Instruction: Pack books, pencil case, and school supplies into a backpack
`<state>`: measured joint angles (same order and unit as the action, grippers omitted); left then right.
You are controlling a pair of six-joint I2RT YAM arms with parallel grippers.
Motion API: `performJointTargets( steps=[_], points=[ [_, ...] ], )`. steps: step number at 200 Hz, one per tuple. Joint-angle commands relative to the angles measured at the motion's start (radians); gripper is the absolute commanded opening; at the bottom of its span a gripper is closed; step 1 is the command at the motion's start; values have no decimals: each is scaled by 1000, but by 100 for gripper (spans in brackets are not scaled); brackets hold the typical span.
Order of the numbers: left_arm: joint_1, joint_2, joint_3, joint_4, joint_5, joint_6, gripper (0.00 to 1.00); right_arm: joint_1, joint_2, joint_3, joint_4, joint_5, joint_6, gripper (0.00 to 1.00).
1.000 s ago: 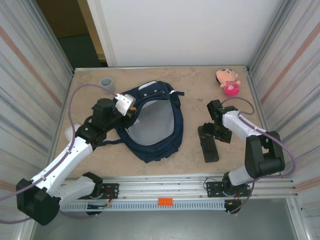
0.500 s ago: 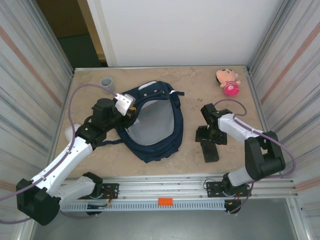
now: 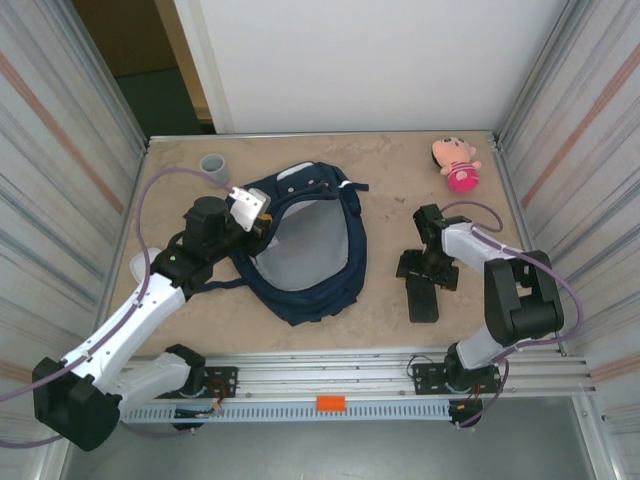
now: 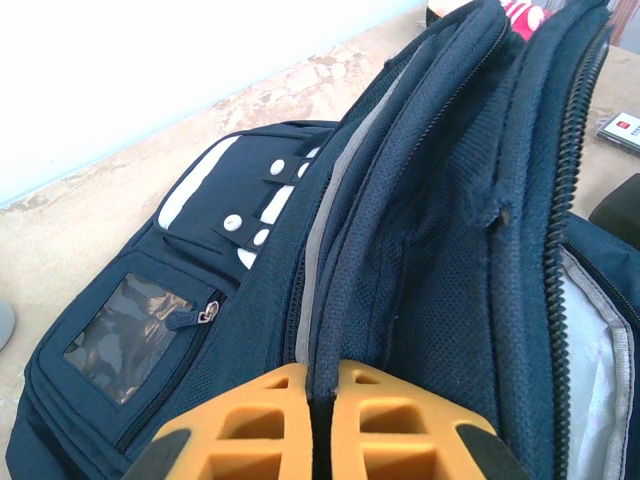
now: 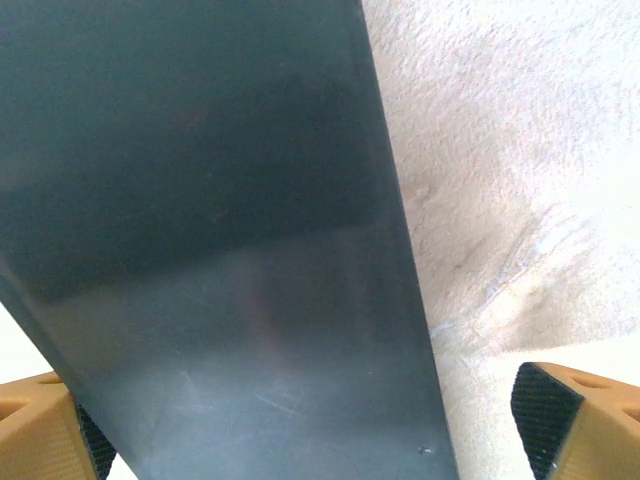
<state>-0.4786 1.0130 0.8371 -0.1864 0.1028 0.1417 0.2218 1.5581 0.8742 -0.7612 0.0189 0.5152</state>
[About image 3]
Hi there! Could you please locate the black pencil case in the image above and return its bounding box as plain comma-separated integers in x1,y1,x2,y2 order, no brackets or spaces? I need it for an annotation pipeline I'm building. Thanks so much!
405,277,442,325

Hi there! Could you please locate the aluminium mounting rail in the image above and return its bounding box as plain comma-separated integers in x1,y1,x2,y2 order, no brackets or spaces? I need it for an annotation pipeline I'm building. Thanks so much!
62,349,599,397

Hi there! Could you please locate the navy blue backpack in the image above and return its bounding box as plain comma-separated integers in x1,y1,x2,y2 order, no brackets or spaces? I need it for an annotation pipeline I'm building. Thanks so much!
207,160,371,327

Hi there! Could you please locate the grey slotted cable duct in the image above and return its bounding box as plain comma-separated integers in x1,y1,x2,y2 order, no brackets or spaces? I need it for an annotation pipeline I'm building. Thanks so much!
122,399,454,424

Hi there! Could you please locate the white plastic dish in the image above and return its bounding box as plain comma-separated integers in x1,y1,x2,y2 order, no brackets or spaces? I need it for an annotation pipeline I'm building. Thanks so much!
128,253,151,281

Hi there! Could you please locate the pink plush doll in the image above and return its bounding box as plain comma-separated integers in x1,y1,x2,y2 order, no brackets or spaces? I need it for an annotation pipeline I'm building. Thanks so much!
430,138,484,195

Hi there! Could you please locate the grey plastic cup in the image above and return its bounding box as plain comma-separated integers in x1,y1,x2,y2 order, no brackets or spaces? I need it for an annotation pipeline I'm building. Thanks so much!
199,153,231,186

